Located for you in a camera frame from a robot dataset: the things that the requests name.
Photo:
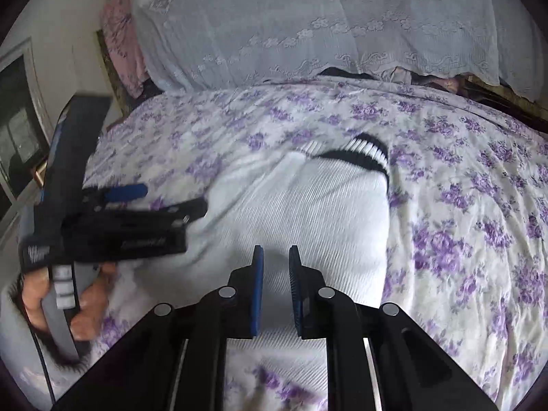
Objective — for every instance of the pink floral cloth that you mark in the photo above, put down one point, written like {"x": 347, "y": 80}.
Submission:
{"x": 122, "y": 43}

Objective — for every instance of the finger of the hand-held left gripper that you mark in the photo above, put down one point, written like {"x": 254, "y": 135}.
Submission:
{"x": 188, "y": 209}
{"x": 128, "y": 191}

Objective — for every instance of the dark window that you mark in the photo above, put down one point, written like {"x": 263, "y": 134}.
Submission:
{"x": 19, "y": 128}

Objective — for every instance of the person's left forearm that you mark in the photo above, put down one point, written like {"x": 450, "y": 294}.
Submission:
{"x": 17, "y": 351}

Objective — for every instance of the white sweater with black stripes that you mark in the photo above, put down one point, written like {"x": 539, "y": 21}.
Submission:
{"x": 308, "y": 205}

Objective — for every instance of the purple floral bedsheet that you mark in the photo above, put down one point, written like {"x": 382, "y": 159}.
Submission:
{"x": 471, "y": 180}

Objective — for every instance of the person's left hand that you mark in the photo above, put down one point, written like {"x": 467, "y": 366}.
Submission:
{"x": 92, "y": 304}

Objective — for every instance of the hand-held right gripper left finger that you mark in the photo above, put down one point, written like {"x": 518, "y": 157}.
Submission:
{"x": 257, "y": 292}

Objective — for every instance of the white lace cloth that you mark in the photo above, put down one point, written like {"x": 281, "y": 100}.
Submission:
{"x": 299, "y": 8}

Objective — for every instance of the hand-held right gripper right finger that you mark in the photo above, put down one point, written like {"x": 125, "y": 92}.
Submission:
{"x": 294, "y": 292}

